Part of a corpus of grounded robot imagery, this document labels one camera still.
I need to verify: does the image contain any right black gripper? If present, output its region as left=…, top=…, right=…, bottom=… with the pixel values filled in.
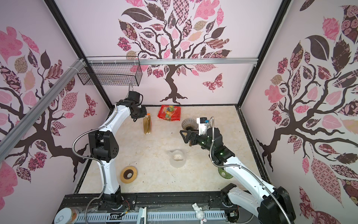
left=180, top=128, right=215, bottom=154

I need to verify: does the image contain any white cable duct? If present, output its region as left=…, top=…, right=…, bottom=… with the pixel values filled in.
left=87, top=211, right=227, bottom=224

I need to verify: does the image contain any white toy figure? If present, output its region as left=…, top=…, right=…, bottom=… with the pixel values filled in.
left=192, top=203, right=207, bottom=224

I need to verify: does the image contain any aluminium bar left wall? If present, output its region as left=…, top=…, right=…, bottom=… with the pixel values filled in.
left=1, top=59, right=85, bottom=161

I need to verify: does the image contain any frosted white glass pitcher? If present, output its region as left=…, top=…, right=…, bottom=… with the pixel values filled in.
left=169, top=150, right=186, bottom=169

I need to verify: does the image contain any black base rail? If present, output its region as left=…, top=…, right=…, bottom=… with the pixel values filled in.
left=57, top=190, right=289, bottom=216

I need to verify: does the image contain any aluminium bar wall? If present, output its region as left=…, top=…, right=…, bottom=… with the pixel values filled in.
left=88, top=57, right=258, bottom=65
left=1, top=59, right=85, bottom=161

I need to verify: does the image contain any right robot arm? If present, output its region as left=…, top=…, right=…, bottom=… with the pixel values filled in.
left=180, top=128, right=296, bottom=224

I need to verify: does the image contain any black wire basket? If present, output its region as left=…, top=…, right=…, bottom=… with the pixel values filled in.
left=77, top=56, right=143, bottom=86

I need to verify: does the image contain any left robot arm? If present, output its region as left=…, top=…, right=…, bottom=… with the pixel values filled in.
left=88, top=91, right=147, bottom=205

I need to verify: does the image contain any green glass dripper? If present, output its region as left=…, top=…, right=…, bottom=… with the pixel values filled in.
left=218, top=168, right=233, bottom=179

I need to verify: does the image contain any aluminium bar back wall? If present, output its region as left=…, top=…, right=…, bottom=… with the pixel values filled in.
left=88, top=57, right=258, bottom=65

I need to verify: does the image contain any coffee filter paper box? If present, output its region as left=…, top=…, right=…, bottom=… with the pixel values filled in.
left=143, top=113, right=152, bottom=134

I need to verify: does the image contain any red snack bag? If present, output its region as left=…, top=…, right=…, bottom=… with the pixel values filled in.
left=158, top=105, right=181, bottom=121

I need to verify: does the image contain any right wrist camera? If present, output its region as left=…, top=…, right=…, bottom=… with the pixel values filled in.
left=197, top=117, right=209, bottom=135

